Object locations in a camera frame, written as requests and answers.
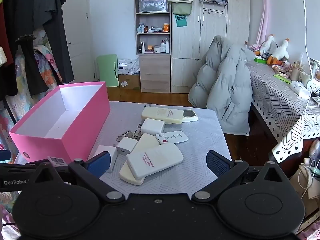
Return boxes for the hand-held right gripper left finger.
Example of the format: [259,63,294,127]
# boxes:
[29,151,126,204]

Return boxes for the floral quilt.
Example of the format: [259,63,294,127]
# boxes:
[0,29,63,205]

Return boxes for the black frilled hanging garment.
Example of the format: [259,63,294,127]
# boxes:
[15,34,49,95]

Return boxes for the black hanging coat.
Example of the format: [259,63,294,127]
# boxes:
[0,0,34,100]

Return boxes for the grey quilted table cloth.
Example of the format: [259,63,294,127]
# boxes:
[87,101,232,198]

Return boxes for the metal key clip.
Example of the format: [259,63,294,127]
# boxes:
[116,129,142,142]

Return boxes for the white remote with red print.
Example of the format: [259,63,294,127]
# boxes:
[126,144,184,180]

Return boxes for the pink curtain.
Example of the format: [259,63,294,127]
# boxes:
[255,0,271,47]

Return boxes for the white door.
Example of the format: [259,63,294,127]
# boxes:
[60,0,97,83]

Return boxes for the small white red-button remote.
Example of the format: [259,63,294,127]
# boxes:
[155,130,189,145]

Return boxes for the cream flat power bank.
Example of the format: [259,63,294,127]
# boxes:
[131,133,160,153]

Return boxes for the white box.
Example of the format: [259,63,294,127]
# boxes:
[290,81,311,100]

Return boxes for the teal pouch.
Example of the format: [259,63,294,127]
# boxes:
[175,14,188,27]

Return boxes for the black-and-white patterned tablecloth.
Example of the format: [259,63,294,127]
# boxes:
[246,60,320,164]

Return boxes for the dark grey hanging shirt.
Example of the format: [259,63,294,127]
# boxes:
[32,0,75,84]

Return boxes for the white goose plush toy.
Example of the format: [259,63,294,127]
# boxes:
[254,34,277,56]
[267,38,290,65]

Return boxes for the grey puffer jacket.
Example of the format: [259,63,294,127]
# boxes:
[187,35,253,136]

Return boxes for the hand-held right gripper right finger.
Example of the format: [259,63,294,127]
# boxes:
[192,150,290,203]

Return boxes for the wooden wardrobe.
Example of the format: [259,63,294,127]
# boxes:
[171,0,251,94]

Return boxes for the large white wall charger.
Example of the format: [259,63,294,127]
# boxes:
[139,118,165,135]

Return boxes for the pink cardboard box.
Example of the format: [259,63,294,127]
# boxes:
[9,81,111,167]

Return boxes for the green folding table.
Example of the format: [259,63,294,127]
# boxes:
[96,54,119,87]

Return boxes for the beige cup with brushes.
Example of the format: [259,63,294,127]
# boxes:
[290,60,304,82]

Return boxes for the wooden shelf cabinet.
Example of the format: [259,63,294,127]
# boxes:
[134,0,172,93]

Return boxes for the red hanging garment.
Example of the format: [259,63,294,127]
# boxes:
[0,2,14,67]

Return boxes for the cream remote control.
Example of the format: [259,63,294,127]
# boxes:
[119,162,146,186]
[141,106,184,125]

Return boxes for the green bag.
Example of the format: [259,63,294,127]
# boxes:
[171,2,192,15]

